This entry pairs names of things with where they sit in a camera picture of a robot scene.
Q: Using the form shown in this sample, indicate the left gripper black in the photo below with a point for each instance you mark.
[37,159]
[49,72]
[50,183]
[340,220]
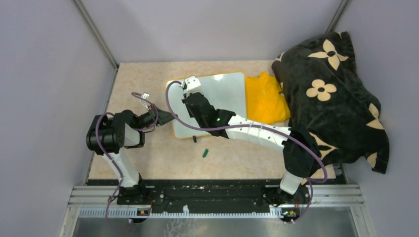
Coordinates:
[160,117]

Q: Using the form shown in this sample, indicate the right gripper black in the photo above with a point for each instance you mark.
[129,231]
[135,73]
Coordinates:
[190,115]

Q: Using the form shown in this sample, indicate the yellow-framed whiteboard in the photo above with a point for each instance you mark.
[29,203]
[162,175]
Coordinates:
[223,91]

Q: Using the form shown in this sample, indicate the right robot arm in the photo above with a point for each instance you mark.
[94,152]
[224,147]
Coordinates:
[298,147]

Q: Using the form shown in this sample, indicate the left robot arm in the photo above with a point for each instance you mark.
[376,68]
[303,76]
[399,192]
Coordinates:
[110,135]

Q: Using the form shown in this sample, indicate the yellow folded cloth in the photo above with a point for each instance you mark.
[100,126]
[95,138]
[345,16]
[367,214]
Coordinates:
[265,101]

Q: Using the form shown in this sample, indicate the black floral blanket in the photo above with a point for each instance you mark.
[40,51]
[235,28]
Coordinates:
[325,95]

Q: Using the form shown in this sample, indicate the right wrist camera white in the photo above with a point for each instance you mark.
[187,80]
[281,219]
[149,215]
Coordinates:
[190,86]

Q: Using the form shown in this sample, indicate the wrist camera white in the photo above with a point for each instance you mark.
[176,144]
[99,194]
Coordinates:
[144,100]
[190,86]

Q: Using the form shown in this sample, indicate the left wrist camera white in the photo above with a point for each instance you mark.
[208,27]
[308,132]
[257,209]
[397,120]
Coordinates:
[144,100]

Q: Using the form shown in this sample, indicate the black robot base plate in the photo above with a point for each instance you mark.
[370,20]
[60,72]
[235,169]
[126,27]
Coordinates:
[219,198]

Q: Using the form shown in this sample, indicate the aluminium rail frame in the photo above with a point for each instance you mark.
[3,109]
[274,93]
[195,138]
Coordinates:
[92,201]

